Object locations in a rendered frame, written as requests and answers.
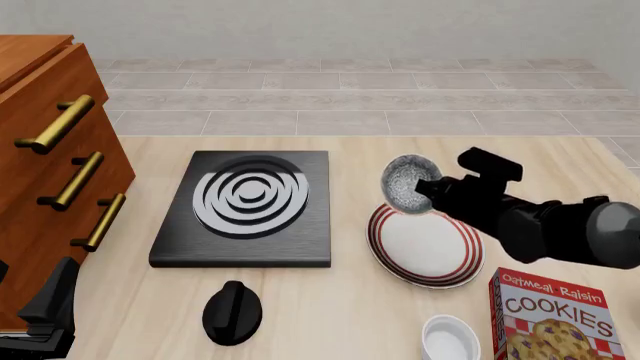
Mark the wooden drawer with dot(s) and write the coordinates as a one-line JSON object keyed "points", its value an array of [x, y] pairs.
{"points": [[50, 86], [102, 127], [112, 176]]}

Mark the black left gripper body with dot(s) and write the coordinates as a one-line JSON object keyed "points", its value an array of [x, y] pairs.
{"points": [[35, 341]]}

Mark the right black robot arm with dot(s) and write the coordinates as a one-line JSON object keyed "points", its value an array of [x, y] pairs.
{"points": [[565, 232]]}

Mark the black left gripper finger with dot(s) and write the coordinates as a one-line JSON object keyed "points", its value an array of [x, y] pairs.
{"points": [[52, 292], [3, 270]]}

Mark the oatmeal raisin cookies box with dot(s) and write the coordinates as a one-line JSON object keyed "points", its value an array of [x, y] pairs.
{"points": [[555, 318]]}

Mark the round black stove knob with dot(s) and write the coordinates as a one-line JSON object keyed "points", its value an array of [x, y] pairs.
{"points": [[232, 313]]}

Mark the small white ramekin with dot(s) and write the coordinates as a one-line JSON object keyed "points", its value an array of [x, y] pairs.
{"points": [[450, 337]]}

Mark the black patterned bowl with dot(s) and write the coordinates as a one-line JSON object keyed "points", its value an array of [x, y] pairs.
{"points": [[400, 180]]}

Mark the wooden cabinet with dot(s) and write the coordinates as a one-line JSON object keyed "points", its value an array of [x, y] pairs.
{"points": [[30, 63]]}

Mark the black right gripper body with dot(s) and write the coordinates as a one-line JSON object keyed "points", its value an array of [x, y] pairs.
{"points": [[467, 200]]}

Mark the flat black stove plate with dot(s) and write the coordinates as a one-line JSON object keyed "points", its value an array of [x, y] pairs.
{"points": [[250, 195]]}

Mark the white plate with red rings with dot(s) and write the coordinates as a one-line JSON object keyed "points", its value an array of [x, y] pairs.
{"points": [[425, 247]]}

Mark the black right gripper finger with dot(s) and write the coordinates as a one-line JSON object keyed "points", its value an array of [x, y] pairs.
{"points": [[428, 188]]}

